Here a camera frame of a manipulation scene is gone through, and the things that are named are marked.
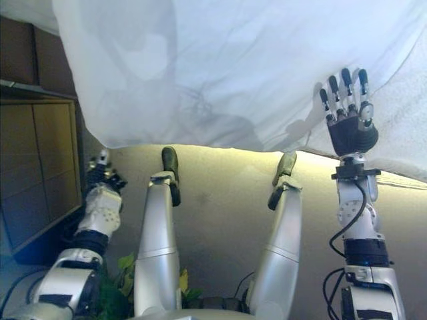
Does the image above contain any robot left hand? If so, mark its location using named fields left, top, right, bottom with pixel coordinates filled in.
left=85, top=149, right=128, bottom=193

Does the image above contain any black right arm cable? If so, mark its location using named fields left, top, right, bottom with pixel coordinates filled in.
left=323, top=181, right=368, bottom=320

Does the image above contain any silver robot right leg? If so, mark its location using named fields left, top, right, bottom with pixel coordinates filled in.
left=248, top=151, right=305, bottom=317

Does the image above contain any white duvet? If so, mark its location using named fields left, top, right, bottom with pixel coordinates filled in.
left=51, top=0, right=427, bottom=158

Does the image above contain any wooden nightstand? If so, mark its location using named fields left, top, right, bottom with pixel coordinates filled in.
left=0, top=79, right=85, bottom=265

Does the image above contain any silver robot leg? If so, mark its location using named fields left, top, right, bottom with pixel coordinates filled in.
left=248, top=151, right=305, bottom=317
left=133, top=145, right=183, bottom=318

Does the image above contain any silver robot left leg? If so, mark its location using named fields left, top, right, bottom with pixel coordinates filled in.
left=133, top=145, right=183, bottom=318

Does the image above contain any green leafy plant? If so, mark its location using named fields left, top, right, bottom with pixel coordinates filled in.
left=96, top=253, right=205, bottom=318

